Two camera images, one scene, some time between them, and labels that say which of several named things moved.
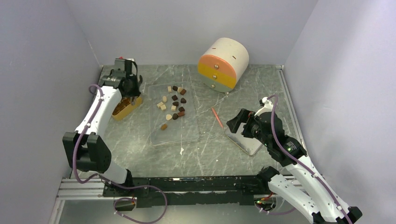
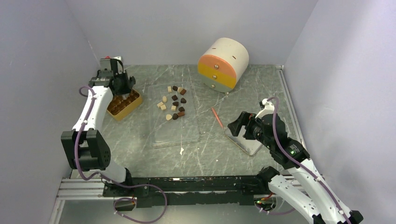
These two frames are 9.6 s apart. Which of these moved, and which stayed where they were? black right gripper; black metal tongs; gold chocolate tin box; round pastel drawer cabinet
Moved: black metal tongs
Stayed: round pastel drawer cabinet; gold chocolate tin box; black right gripper
